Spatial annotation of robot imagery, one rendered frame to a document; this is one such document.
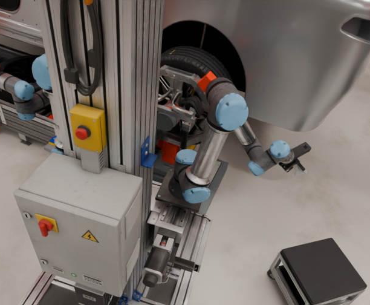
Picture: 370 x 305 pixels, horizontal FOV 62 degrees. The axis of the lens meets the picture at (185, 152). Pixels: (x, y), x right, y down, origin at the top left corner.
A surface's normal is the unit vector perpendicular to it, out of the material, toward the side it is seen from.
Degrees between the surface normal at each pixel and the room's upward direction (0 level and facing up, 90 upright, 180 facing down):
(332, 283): 0
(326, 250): 0
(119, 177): 0
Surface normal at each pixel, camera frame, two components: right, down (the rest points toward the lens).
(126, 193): 0.11, -0.75
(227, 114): 0.25, 0.56
